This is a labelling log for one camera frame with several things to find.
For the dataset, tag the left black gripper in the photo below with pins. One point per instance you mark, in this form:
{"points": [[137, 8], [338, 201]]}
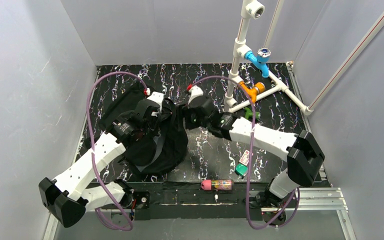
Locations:
{"points": [[160, 118]]}

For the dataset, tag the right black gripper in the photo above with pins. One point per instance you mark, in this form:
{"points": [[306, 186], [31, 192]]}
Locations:
{"points": [[188, 112]]}

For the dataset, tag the black student backpack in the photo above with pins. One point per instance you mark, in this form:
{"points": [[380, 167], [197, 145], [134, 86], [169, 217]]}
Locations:
{"points": [[129, 119]]}

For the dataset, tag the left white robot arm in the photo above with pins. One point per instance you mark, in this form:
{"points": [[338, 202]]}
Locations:
{"points": [[68, 197]]}

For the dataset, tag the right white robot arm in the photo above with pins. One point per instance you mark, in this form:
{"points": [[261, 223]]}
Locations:
{"points": [[301, 152]]}

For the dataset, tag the green white pipe fitting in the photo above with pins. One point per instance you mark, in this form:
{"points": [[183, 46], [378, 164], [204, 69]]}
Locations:
{"points": [[249, 114]]}

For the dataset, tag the pink pencil case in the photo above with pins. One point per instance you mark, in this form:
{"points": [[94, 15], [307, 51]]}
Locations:
{"points": [[217, 185]]}

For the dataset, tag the teal eraser block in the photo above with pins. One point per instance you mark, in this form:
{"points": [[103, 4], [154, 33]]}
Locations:
{"points": [[241, 170]]}

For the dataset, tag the orange plastic pipe fitting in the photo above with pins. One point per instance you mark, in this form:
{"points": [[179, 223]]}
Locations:
{"points": [[253, 92]]}

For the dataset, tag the blue plastic faucet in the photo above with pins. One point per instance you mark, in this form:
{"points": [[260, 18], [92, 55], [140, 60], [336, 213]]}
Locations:
{"points": [[259, 60]]}

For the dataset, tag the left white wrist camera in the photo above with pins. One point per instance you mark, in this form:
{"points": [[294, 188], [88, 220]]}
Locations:
{"points": [[154, 96]]}

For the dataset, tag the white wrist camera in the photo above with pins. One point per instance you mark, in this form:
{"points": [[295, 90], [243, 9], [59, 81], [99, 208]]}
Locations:
{"points": [[154, 96], [193, 92]]}

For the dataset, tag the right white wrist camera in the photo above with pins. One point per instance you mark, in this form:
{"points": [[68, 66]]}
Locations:
{"points": [[193, 92]]}

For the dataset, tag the white PVC pipe frame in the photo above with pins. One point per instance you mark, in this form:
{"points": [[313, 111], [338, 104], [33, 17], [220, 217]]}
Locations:
{"points": [[253, 9]]}

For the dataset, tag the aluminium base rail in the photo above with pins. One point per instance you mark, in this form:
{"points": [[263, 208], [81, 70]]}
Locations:
{"points": [[184, 211]]}

